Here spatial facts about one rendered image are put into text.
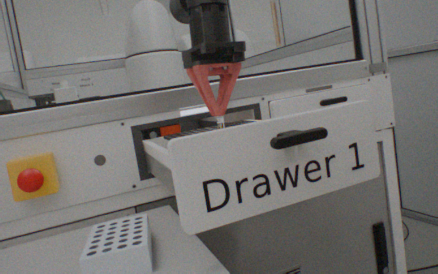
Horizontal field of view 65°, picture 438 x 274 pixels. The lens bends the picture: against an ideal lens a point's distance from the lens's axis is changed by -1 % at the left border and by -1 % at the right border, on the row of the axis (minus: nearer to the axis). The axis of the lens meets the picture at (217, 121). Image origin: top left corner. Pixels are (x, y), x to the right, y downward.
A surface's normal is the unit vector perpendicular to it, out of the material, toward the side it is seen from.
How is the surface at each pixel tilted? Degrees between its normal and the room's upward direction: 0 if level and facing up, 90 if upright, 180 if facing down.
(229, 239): 90
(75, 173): 90
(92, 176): 90
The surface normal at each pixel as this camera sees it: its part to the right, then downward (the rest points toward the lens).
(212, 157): 0.36, 0.04
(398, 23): -0.90, 0.18
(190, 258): -0.15, -0.98
